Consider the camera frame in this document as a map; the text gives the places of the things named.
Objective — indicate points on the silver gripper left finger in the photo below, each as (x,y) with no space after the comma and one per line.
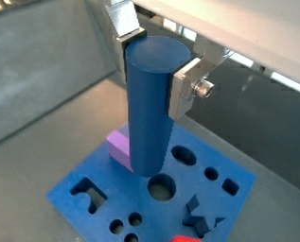
(125,27)

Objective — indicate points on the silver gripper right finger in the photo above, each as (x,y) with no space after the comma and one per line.
(190,83)

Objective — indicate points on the blue cylinder peg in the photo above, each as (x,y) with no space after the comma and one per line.
(153,57)

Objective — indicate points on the purple rectangular peg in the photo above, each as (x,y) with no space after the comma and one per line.
(116,142)

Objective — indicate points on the blue shape-sorting block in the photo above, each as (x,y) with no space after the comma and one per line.
(191,199)

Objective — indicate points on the red hexagonal peg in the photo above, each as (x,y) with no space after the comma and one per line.
(183,238)

